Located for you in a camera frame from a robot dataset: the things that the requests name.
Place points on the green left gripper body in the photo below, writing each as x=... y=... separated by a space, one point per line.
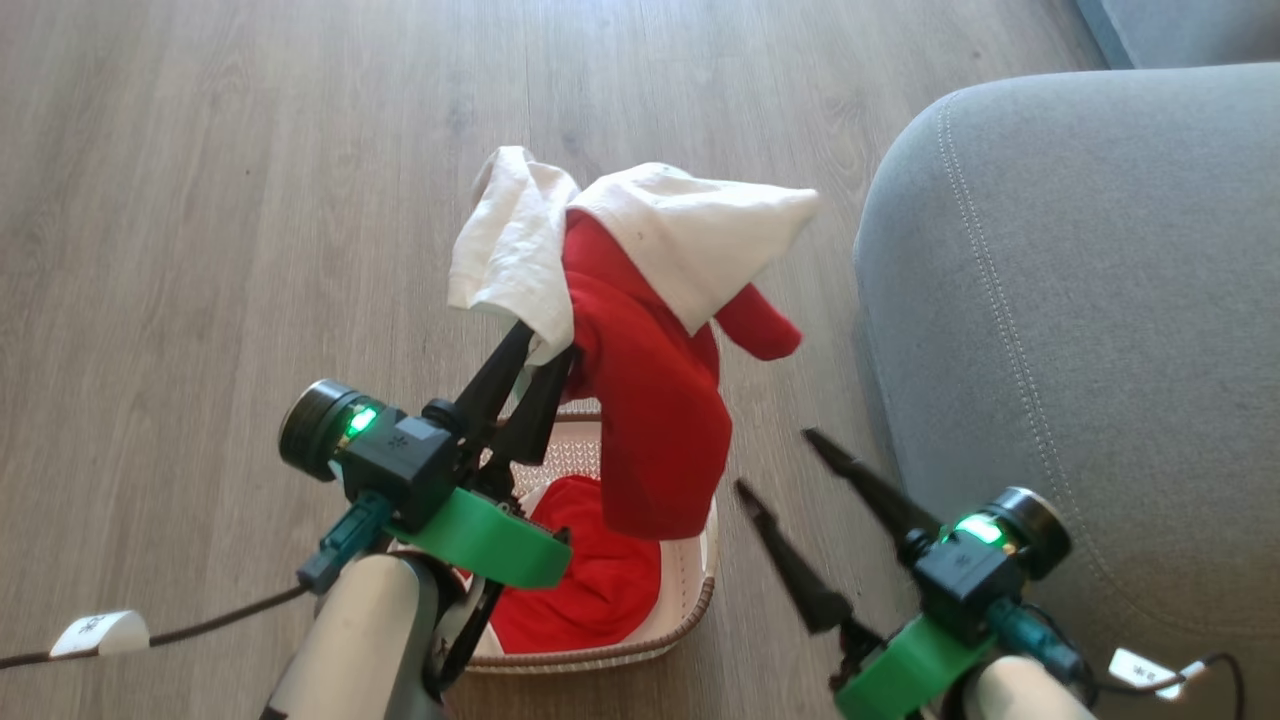
x=480 y=535

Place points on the woven white laundry basket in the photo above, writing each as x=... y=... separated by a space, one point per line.
x=690 y=590

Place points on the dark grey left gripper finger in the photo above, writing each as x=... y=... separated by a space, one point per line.
x=495 y=385
x=535 y=420

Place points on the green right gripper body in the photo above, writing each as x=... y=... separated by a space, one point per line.
x=905 y=670

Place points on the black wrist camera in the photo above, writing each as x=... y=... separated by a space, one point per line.
x=400 y=460
x=965 y=580

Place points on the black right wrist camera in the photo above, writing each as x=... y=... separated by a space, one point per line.
x=965 y=580

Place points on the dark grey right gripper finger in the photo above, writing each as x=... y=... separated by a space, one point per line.
x=795 y=570
x=880 y=495

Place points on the grey sofa seat cushion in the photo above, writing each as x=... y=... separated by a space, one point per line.
x=1100 y=350

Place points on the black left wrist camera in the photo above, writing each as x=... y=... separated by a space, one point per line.
x=400 y=460

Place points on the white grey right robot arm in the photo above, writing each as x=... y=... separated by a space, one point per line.
x=1020 y=695

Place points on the white cloth garment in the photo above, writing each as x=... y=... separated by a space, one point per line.
x=690 y=235

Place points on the red cloth garment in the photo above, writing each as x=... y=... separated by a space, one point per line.
x=590 y=590
x=650 y=420

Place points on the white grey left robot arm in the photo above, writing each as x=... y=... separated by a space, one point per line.
x=360 y=640

